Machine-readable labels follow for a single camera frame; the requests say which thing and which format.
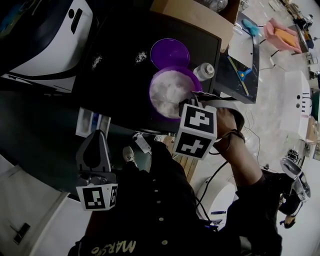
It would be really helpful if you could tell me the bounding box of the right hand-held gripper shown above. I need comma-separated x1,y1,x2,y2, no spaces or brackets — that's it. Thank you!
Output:
172,90,245,160

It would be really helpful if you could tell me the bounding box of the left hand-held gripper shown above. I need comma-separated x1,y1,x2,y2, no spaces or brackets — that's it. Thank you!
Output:
75,129,119,212

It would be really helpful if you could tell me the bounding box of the white detergent powder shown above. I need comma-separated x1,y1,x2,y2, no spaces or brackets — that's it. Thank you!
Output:
150,70,196,118

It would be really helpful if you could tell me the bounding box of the dark grey washing machine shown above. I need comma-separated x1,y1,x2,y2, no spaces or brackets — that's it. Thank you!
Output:
0,74,153,195

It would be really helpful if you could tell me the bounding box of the person's right forearm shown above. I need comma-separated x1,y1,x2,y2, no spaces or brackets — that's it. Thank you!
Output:
214,131,266,188

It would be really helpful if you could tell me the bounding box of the spilled white powder patch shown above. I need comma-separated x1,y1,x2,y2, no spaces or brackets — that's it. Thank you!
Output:
134,50,149,64
90,55,104,70

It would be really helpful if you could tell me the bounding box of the person's right hand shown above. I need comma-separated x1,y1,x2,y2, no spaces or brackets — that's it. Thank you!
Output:
215,107,238,141

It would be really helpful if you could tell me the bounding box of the clear plastic bottle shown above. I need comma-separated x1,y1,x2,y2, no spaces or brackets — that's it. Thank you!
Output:
192,62,216,82

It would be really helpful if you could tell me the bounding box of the purple plastic bowl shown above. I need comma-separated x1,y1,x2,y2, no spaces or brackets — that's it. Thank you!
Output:
149,65,204,124

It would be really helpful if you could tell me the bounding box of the person's white shoe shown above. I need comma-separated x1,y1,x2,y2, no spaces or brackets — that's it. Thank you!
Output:
122,145,139,169

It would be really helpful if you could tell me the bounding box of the purple round lid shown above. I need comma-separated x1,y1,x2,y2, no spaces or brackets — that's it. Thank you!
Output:
150,37,190,71

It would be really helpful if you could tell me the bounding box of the blue and yellow squeegee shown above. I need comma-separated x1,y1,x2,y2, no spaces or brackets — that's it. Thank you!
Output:
226,55,254,98

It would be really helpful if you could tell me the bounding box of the white power strip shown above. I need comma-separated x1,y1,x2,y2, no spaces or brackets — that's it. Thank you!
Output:
133,133,153,155

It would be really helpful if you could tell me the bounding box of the black marble slab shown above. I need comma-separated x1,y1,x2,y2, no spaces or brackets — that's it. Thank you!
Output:
215,11,261,105

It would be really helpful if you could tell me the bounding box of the person's black clothing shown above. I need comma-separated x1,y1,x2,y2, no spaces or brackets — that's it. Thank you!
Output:
67,141,284,256

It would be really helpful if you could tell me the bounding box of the wooden crate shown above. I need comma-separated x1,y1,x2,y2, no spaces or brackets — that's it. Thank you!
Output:
171,154,199,184

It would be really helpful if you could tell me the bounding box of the black table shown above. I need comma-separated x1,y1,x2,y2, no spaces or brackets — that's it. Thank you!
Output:
81,6,223,135

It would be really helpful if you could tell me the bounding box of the brown cardboard box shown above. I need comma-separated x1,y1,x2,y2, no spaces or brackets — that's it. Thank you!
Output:
149,0,241,52

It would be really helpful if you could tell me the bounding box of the blue fluffy duster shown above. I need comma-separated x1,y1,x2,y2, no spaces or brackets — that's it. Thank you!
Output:
240,19,260,36

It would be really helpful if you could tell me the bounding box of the pink cloth bag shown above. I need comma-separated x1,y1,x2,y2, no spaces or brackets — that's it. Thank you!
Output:
263,17,303,54

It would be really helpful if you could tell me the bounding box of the white round base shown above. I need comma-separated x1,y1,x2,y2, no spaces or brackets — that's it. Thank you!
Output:
194,175,239,226

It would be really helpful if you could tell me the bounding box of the grey and white device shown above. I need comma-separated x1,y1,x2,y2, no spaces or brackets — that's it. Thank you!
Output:
279,156,313,204

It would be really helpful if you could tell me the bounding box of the white appliance with dark lid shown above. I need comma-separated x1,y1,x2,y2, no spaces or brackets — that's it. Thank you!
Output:
0,0,94,85

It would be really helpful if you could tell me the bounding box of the dark wrist strap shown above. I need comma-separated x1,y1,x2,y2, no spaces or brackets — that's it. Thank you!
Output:
219,128,246,152

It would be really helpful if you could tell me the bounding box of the black cable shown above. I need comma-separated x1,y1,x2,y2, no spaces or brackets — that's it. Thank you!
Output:
194,159,229,227

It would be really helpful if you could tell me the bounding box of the black door handle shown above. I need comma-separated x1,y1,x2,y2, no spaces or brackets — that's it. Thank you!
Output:
9,221,31,245

